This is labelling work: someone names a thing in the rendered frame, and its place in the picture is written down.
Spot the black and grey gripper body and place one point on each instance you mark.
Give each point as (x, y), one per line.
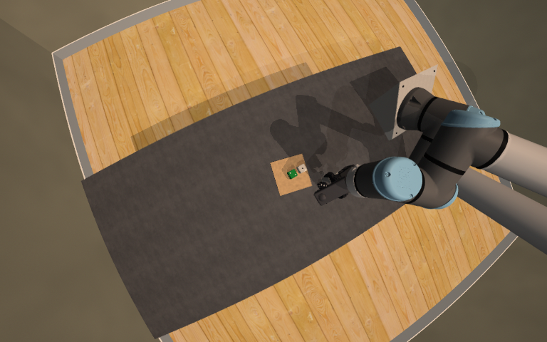
(341, 174)

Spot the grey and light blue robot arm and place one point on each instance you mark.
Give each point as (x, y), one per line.
(430, 177)

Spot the orange flat mat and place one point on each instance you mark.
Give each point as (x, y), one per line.
(286, 185)

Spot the green die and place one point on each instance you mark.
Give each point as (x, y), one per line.
(292, 174)

